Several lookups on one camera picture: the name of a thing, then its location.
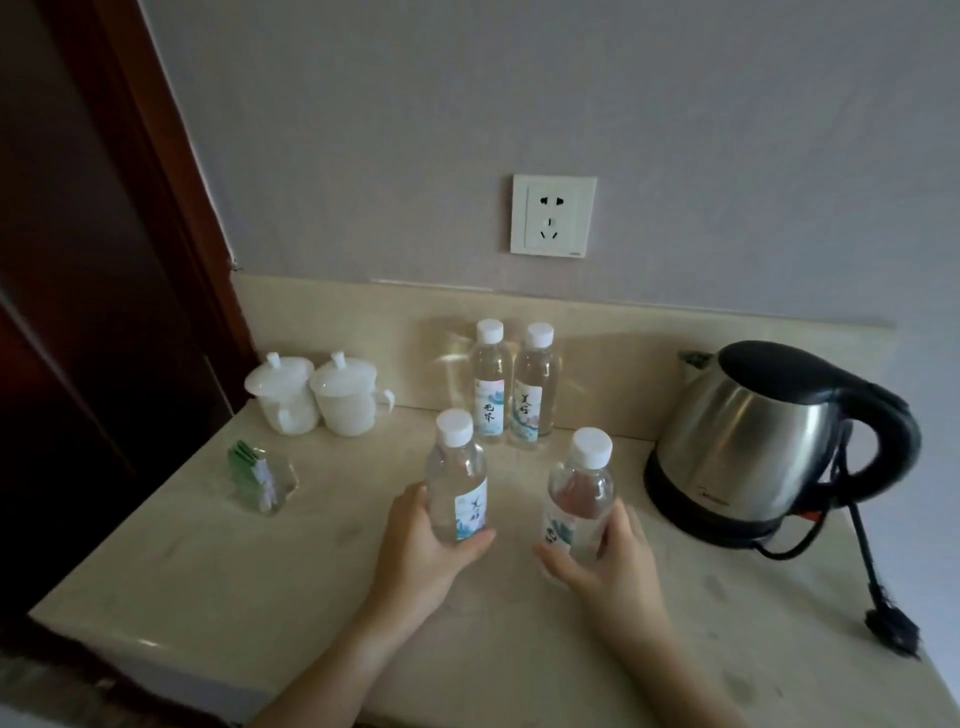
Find clear water bottle blue label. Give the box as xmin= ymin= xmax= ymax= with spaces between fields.
xmin=424 ymin=408 xmax=490 ymax=545

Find black kettle power cord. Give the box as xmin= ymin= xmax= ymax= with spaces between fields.
xmin=752 ymin=420 xmax=922 ymax=660

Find person's left forearm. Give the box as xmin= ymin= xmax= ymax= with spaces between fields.
xmin=251 ymin=596 xmax=421 ymax=728

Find white lidded ceramic cup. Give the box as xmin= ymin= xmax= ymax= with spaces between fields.
xmin=244 ymin=351 xmax=320 ymax=436
xmin=309 ymin=351 xmax=396 ymax=438

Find black kettle base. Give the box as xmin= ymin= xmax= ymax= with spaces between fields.
xmin=643 ymin=457 xmax=789 ymax=549

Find dark wooden door frame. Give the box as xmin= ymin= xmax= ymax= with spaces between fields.
xmin=0 ymin=0 xmax=260 ymax=616

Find stainless steel electric kettle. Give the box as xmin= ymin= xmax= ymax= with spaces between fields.
xmin=643 ymin=340 xmax=922 ymax=545

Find clear glass holder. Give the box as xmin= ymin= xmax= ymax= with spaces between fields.
xmin=222 ymin=441 xmax=301 ymax=517

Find clear water bottle pink-blue label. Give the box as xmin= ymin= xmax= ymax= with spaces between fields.
xmin=470 ymin=318 xmax=512 ymax=444

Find person's right hand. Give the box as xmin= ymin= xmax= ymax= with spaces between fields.
xmin=533 ymin=497 xmax=671 ymax=641

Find person's left hand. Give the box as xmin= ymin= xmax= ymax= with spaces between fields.
xmin=368 ymin=481 xmax=497 ymax=624

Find green tea bag packets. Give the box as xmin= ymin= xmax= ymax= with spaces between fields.
xmin=227 ymin=440 xmax=280 ymax=502

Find clear water bottle white label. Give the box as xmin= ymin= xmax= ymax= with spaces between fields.
xmin=541 ymin=426 xmax=615 ymax=565

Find person's right forearm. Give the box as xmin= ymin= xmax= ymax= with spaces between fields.
xmin=600 ymin=607 xmax=747 ymax=728

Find clear water bottle lotus label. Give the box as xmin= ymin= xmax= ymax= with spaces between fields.
xmin=510 ymin=322 xmax=562 ymax=451

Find white wall power socket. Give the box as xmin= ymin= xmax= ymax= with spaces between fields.
xmin=510 ymin=174 xmax=599 ymax=258

